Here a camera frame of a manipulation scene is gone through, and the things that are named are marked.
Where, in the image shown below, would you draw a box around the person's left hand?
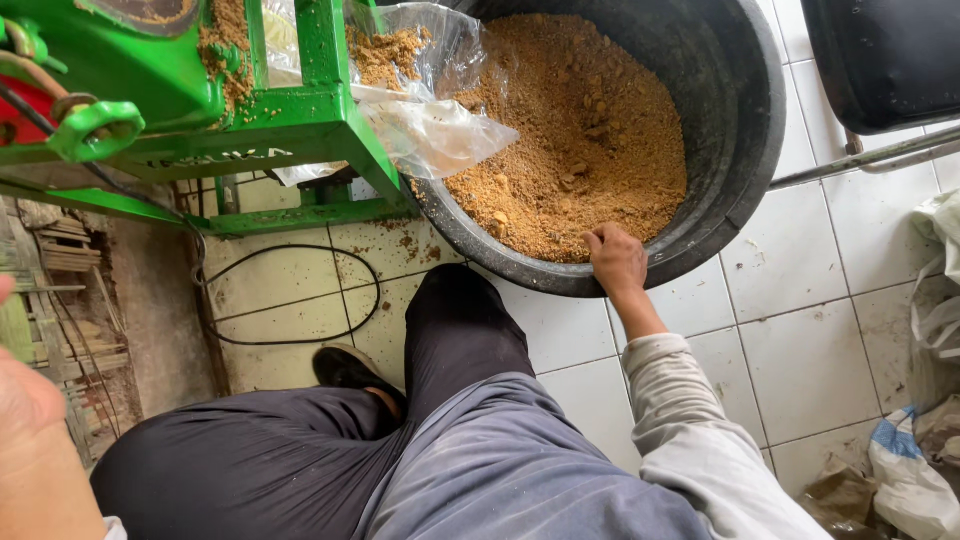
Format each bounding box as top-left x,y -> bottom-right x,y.
0,273 -> 70,468

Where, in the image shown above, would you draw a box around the person's right hand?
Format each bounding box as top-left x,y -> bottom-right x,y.
582,222 -> 651,298

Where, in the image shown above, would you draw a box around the black plastic basin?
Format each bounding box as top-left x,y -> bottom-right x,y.
408,0 -> 788,300

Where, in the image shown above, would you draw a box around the heap of bamboo scraps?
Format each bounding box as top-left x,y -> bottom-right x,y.
0,196 -> 135,453

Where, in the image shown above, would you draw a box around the green grinding machine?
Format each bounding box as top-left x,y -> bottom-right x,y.
0,0 -> 421,238

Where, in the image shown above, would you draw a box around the person's dark trousers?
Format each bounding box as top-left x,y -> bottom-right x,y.
90,263 -> 538,540

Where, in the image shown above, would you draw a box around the person's black shoe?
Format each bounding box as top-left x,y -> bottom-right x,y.
312,343 -> 409,423

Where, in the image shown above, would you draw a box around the clear plastic bag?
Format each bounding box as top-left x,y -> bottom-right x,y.
262,0 -> 521,189

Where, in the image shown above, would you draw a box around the person's grey garment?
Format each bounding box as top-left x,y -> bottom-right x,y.
352,372 -> 714,540

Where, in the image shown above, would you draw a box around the brown ground meal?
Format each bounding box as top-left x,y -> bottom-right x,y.
441,12 -> 690,264

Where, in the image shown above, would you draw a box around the crumpled brown paper bag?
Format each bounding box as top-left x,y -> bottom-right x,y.
797,456 -> 885,540

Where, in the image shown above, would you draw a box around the black stool with metal legs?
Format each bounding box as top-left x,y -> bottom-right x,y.
770,0 -> 960,191

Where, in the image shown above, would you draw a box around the white and blue woven sack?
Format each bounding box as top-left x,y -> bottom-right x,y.
867,407 -> 960,540

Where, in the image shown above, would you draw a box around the heap of white plastic bags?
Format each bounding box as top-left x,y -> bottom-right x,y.
906,190 -> 960,415

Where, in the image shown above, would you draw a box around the black cable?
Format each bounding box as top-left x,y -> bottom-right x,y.
0,78 -> 383,348

